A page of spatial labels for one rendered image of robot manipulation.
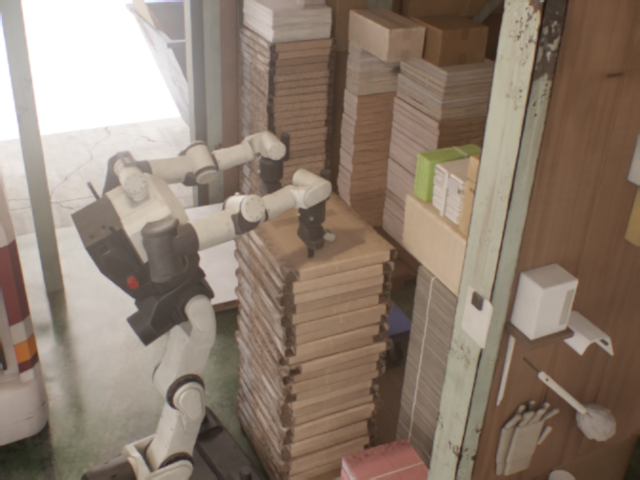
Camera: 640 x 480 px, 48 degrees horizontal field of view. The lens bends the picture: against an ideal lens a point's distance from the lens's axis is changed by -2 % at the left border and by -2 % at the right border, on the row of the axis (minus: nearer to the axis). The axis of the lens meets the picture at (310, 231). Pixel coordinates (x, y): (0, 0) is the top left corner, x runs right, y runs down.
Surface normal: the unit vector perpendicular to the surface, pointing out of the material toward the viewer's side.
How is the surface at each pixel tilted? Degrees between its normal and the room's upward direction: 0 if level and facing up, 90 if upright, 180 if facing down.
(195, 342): 112
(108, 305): 0
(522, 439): 90
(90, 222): 21
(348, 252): 0
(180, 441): 90
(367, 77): 90
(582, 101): 90
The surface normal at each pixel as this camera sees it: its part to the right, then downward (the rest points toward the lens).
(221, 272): 0.04, -0.87
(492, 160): -0.91, 0.18
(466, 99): 0.41, 0.50
